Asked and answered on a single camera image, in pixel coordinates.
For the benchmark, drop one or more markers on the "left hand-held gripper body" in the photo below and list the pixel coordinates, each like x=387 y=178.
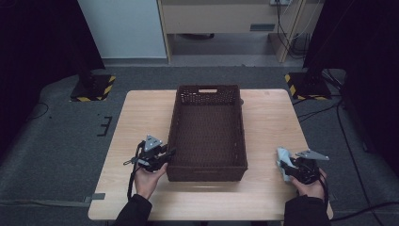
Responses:
x=152 y=153

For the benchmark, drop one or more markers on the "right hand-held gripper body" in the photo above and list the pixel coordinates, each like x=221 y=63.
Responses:
x=306 y=169

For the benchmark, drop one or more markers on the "light blue cloth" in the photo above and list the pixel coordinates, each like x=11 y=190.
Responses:
x=282 y=155

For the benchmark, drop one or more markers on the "brown woven basket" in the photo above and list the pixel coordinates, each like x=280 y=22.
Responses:
x=207 y=135

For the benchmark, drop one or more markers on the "person's right hand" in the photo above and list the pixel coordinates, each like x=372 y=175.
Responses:
x=310 y=188

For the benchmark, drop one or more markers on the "person's left hand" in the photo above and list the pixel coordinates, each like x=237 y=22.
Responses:
x=147 y=182

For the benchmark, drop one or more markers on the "black floor tape mark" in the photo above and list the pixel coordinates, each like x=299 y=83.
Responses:
x=105 y=126

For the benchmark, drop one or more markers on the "grey tape strip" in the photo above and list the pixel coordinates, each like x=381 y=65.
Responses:
x=95 y=197

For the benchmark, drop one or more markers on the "black stand base yellow stripes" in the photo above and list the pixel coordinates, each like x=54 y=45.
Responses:
x=94 y=89
x=309 y=88

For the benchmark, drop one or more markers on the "white panel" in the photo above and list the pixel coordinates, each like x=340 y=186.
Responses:
x=122 y=28

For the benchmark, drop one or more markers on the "black curtain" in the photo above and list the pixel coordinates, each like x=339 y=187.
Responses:
x=37 y=47
x=360 y=47

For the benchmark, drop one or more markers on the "beige wooden desk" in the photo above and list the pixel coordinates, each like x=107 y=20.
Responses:
x=219 y=19

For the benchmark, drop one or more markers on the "white power strip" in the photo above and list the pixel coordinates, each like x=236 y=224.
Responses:
x=280 y=2

